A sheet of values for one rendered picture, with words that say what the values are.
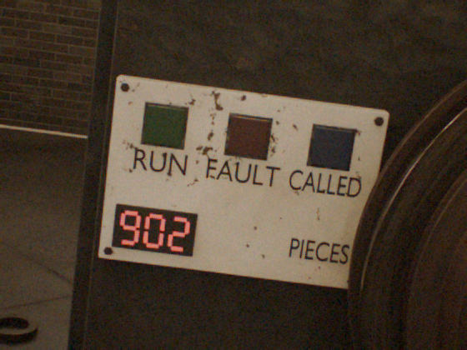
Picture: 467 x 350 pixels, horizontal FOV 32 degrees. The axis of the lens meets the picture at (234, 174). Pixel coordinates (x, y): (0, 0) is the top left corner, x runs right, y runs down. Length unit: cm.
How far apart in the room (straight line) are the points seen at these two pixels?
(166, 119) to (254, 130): 8
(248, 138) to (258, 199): 6
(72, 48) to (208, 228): 611
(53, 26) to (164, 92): 613
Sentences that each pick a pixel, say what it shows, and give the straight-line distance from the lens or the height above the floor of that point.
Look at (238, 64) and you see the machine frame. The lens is 79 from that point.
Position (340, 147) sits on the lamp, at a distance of 79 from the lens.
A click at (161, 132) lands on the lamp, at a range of 78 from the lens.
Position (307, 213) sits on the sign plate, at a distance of 80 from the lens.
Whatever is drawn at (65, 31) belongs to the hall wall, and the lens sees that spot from 688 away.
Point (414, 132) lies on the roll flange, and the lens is 73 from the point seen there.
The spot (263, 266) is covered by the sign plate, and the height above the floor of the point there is 107.
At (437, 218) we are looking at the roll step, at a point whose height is 118.
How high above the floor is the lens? 133
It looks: 12 degrees down
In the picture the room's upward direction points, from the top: 8 degrees clockwise
